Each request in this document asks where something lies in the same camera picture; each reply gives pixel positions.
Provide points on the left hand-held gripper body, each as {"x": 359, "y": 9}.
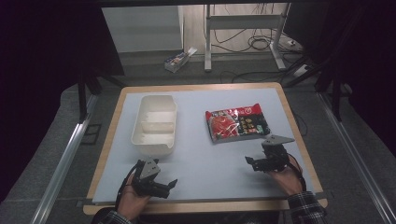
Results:
{"x": 148, "y": 170}

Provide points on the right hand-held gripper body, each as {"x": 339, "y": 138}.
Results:
{"x": 275, "y": 152}

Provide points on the person's right hand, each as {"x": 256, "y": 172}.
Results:
{"x": 288, "y": 180}

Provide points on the person's left hand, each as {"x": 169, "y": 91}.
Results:
{"x": 132, "y": 200}

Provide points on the light grey table mat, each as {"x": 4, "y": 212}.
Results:
{"x": 199, "y": 168}

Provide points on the red snack packet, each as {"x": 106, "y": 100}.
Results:
{"x": 236, "y": 123}

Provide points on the white plastic divided container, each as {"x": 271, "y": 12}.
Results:
{"x": 155, "y": 124}

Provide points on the black tripod stand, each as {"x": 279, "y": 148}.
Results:
{"x": 334, "y": 93}
{"x": 83, "y": 93}

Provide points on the white power strip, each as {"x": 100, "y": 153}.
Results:
{"x": 301, "y": 70}

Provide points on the small printed cardboard box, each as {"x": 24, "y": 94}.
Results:
{"x": 179, "y": 59}

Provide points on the white metal stand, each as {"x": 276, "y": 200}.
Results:
{"x": 208, "y": 37}

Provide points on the white panel board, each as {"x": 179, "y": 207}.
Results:
{"x": 141, "y": 29}

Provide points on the black square floor frame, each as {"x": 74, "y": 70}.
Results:
{"x": 91, "y": 134}

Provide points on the aluminium rail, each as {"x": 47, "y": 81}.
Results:
{"x": 62, "y": 161}
{"x": 358, "y": 158}

